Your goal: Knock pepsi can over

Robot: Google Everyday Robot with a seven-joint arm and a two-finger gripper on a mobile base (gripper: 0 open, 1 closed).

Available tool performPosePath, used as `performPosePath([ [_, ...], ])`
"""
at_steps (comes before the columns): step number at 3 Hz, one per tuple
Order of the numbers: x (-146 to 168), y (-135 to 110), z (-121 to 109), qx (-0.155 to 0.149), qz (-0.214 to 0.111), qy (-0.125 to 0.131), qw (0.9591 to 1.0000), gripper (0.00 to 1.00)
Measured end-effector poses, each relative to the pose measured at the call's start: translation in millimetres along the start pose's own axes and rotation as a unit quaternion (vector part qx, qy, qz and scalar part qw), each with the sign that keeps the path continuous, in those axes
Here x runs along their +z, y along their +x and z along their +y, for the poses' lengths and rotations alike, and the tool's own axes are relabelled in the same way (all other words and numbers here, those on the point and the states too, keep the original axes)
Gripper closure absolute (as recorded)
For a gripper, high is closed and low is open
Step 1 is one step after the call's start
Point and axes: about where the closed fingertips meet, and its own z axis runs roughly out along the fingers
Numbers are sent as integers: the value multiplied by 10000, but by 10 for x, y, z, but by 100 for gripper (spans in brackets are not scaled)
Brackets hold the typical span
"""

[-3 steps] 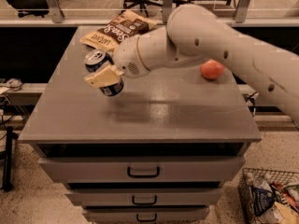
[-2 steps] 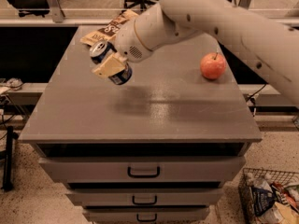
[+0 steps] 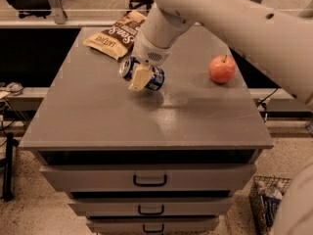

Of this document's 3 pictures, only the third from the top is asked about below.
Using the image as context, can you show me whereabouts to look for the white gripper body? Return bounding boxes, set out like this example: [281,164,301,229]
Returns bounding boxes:
[131,31,172,66]

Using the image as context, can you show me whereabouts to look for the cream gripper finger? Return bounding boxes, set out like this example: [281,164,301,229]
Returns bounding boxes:
[129,64,153,91]

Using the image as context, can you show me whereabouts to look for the blue pepsi can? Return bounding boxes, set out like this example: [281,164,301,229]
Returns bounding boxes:
[119,57,165,91]

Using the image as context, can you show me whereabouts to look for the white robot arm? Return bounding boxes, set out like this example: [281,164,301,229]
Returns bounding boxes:
[132,0,313,108]

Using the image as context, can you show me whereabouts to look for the brown chip bag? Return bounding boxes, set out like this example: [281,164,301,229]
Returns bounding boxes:
[83,11,146,60]

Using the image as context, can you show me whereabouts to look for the black office chair centre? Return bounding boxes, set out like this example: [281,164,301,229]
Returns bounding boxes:
[128,0,154,11]

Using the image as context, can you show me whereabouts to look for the red apple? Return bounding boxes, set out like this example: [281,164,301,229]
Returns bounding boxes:
[208,55,236,84]

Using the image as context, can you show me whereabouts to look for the grey drawer cabinet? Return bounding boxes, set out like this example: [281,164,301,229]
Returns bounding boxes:
[21,26,272,220]

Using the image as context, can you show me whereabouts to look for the black stand at left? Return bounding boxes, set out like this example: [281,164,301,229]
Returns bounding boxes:
[2,132,19,202]

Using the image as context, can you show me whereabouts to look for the snack packets in basket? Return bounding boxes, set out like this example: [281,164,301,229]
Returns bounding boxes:
[258,185,283,228]

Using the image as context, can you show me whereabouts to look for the top drawer with black handle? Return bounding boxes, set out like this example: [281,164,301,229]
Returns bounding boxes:
[40,164,256,192]

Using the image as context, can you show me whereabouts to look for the drawer with black handle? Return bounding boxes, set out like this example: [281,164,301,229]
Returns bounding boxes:
[86,216,219,235]
[69,197,234,217]
[40,164,256,192]

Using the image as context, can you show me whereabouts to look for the middle drawer with black handle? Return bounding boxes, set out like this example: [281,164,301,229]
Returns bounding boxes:
[69,197,234,217]

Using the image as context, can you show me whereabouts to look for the bottom drawer with black handle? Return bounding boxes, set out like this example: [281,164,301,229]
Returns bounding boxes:
[86,216,219,235]

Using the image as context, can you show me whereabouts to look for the wire basket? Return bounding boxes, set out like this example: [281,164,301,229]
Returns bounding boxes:
[248,176,291,235]

